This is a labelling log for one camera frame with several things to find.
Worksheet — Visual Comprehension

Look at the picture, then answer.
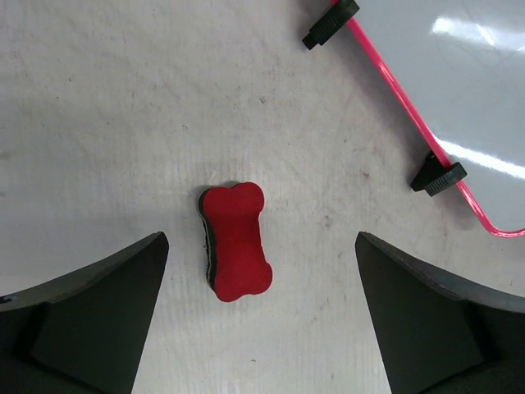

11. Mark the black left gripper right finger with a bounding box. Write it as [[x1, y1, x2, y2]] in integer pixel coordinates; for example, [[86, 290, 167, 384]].
[[355, 232, 524, 393]]

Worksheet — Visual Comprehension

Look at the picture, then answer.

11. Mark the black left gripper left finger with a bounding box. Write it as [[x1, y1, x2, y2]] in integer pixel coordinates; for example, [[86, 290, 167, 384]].
[[1, 231, 169, 393]]

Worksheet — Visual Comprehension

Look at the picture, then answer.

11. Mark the red whiteboard eraser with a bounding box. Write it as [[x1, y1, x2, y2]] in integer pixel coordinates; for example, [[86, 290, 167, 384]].
[[198, 182, 273, 303]]

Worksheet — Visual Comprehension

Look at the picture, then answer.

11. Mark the pink framed whiteboard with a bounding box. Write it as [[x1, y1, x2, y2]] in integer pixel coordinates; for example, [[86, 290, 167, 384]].
[[348, 1, 524, 238]]

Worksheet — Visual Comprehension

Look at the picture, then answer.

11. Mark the black right stand foot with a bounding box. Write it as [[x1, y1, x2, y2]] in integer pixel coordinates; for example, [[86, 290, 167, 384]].
[[409, 152, 467, 197]]

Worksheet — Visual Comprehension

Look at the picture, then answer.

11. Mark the black stand foot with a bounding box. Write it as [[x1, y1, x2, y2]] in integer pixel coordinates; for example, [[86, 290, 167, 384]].
[[302, 0, 360, 50], [409, 152, 467, 197]]

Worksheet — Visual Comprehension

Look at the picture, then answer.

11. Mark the black left stand foot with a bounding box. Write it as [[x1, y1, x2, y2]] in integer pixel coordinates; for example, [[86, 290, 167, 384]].
[[302, 0, 360, 50]]

